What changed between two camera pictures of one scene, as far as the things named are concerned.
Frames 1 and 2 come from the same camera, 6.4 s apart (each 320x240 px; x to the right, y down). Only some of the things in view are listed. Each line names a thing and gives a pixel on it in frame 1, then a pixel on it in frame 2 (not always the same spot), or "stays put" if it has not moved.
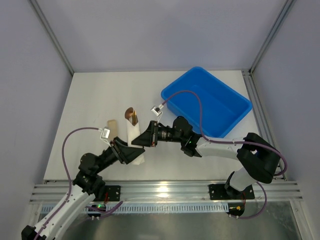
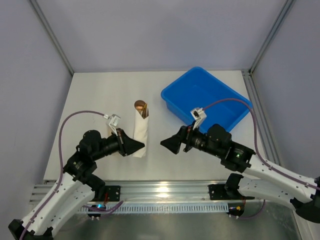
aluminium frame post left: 58,43 stays put
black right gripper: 153,133 -> 186,139
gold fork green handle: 134,119 -> 145,111
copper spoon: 129,112 -> 139,105
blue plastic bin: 211,107 stays put
